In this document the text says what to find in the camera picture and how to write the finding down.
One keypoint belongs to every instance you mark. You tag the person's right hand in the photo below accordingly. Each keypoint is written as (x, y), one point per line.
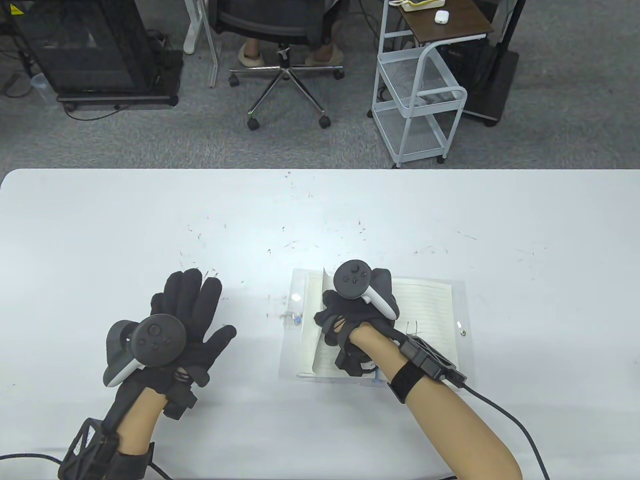
(335, 320)

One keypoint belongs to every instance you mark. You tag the person's right forearm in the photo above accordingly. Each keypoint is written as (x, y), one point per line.
(450, 425)

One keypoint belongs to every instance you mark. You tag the black monitor stand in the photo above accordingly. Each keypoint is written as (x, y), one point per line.
(495, 85)

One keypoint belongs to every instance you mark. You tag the white desk frame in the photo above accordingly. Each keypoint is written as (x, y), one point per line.
(192, 25)

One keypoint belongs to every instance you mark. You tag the white cart with wooden top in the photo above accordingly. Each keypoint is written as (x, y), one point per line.
(450, 27)

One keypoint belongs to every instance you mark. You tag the dark grey right hand controller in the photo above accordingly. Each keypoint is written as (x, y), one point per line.
(352, 277)

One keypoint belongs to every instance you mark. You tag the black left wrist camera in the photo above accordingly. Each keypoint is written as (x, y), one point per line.
(85, 450)

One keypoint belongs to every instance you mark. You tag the black rolling cabinet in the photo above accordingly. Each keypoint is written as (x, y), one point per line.
(85, 45)

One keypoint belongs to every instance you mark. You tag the cream power strip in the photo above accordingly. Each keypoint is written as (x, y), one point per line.
(417, 5)

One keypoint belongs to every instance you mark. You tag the black office chair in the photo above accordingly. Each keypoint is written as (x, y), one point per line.
(265, 20)

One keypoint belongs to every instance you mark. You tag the person's left forearm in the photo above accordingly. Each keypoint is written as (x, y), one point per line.
(145, 420)

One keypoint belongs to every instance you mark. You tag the beige slipper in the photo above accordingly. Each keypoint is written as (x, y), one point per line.
(325, 59)
(250, 54)

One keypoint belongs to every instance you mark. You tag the dark grey hand controller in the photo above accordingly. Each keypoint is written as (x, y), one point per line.
(157, 339)
(352, 277)

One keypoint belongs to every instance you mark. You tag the white earbuds case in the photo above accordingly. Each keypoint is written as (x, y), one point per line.
(440, 16)

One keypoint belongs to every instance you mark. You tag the clear plastic cup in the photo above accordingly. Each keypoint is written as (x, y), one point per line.
(39, 85)

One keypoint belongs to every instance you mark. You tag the dark grey left hand controller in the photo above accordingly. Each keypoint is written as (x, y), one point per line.
(157, 339)

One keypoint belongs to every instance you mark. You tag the spiral notebook with clear cover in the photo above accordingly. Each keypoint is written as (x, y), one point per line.
(430, 305)

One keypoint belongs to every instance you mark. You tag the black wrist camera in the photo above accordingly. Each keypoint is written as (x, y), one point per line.
(85, 450)
(430, 357)

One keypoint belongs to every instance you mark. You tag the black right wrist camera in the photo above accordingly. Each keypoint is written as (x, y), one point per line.
(430, 357)

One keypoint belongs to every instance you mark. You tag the person's left hand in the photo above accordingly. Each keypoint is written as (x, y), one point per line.
(197, 305)

